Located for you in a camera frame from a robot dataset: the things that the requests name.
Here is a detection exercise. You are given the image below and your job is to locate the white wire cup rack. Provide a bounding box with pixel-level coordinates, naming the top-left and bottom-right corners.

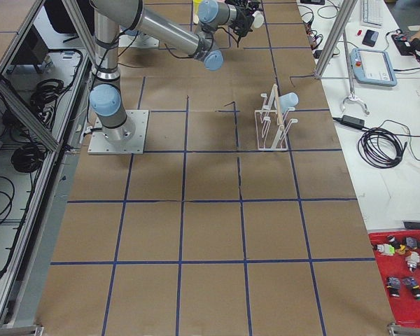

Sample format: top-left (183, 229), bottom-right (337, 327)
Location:
top-left (254, 84), bottom-right (298, 151)

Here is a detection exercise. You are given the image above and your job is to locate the coiled black cable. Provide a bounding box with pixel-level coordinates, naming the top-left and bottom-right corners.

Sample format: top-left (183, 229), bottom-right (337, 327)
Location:
top-left (356, 120), bottom-right (420, 171)

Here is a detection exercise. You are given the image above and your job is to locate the blue teach pendant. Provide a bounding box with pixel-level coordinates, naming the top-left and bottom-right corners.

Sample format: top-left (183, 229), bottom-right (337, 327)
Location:
top-left (350, 48), bottom-right (398, 87)

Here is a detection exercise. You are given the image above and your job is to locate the black smartphone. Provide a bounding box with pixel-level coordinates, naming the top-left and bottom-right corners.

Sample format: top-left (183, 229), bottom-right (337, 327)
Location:
top-left (362, 29), bottom-right (379, 48)

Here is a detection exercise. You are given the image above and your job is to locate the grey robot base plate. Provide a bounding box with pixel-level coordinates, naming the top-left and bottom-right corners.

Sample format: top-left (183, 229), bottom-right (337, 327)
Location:
top-left (88, 110), bottom-right (149, 155)

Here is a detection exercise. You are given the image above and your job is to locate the red parts tray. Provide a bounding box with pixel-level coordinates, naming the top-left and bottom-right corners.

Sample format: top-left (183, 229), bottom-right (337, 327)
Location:
top-left (369, 230), bottom-right (420, 328)

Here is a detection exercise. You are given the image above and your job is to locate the pale green plastic cup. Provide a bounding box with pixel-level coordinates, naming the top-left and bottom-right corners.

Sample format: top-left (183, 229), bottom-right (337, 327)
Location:
top-left (251, 10), bottom-right (265, 29)

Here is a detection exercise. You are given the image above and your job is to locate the aluminium frame post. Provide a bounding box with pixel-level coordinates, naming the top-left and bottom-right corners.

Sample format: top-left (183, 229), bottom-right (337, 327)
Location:
top-left (314, 0), bottom-right (357, 79)

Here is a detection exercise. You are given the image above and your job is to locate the white keyboard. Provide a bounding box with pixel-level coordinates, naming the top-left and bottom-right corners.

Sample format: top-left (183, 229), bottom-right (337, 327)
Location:
top-left (360, 0), bottom-right (383, 28)

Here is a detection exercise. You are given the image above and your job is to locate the light blue plastic cup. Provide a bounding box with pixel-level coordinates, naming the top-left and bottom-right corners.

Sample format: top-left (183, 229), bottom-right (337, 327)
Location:
top-left (277, 92), bottom-right (299, 113)

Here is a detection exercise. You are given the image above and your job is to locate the long reach grabber tool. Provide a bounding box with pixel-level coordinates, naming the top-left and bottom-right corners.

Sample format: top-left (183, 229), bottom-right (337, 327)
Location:
top-left (340, 31), bottom-right (370, 116)

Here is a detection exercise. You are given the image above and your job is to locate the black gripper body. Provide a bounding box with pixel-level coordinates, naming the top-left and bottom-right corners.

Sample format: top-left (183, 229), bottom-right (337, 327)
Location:
top-left (232, 0), bottom-right (260, 37)

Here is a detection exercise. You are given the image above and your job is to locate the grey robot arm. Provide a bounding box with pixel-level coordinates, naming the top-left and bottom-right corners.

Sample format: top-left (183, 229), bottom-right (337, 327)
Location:
top-left (89, 1), bottom-right (260, 143)

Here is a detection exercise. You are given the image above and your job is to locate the yellow plastic cup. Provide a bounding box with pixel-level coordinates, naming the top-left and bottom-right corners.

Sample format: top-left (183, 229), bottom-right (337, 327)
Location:
top-left (192, 0), bottom-right (202, 8)

